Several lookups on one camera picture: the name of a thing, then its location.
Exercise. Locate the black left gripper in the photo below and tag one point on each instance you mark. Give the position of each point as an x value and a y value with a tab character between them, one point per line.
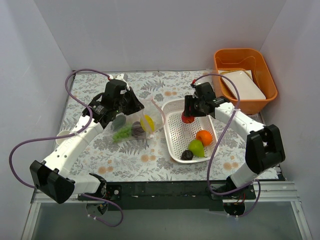
135	103

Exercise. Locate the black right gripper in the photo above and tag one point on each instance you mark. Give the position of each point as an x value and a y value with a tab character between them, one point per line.
188	107

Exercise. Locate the red tomato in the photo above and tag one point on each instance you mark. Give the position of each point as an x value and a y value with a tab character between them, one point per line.
187	119

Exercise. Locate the dark green avocado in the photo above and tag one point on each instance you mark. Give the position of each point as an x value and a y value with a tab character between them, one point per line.
118	123

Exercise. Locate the green grape bunch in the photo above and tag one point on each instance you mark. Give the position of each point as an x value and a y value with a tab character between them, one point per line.
122	134

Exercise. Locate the clear zip top bag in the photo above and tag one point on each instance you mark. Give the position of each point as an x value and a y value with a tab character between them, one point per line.
152	109

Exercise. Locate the dark red apple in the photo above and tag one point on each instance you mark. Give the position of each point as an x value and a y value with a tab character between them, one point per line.
137	131

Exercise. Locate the yellow banana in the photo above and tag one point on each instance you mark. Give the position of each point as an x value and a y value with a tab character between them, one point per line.
147	123

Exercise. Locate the orange fruit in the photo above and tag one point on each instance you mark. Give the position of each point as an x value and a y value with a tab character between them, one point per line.
205	137

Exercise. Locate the green pear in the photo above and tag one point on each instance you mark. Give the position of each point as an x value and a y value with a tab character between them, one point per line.
197	148

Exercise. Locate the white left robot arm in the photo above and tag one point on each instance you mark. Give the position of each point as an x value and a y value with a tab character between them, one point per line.
52	175

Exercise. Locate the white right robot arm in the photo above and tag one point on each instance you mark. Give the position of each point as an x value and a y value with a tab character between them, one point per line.
264	147

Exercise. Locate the floral patterned table mat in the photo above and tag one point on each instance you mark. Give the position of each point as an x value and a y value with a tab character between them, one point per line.
149	159

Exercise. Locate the white perforated plastic basket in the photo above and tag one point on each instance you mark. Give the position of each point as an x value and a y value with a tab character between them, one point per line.
188	143

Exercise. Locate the dark purple plum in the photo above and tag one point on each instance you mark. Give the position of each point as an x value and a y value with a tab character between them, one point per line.
187	155

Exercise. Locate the white rectangular plate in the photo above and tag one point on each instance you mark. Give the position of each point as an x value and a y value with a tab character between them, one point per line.
244	83

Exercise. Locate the orange plastic tub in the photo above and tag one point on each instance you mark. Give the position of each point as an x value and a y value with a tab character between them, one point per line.
232	59

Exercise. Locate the white paper cup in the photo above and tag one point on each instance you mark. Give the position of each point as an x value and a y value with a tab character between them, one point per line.
62	136

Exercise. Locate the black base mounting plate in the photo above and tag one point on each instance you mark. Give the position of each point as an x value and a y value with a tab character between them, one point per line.
165	195

